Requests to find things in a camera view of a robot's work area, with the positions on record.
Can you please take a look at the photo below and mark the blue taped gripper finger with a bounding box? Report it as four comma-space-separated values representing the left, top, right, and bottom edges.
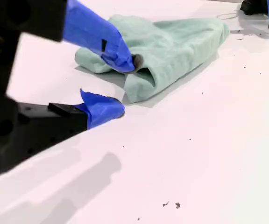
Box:
0, 0, 145, 73
19, 88, 126, 164

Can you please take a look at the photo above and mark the thin white cable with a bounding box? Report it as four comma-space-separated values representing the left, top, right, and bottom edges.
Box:
216, 9, 239, 20

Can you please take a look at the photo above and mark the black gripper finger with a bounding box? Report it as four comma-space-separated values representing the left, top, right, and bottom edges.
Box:
240, 0, 269, 16

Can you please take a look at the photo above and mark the pale green T-shirt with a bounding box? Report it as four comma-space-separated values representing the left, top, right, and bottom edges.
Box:
75, 14, 230, 105

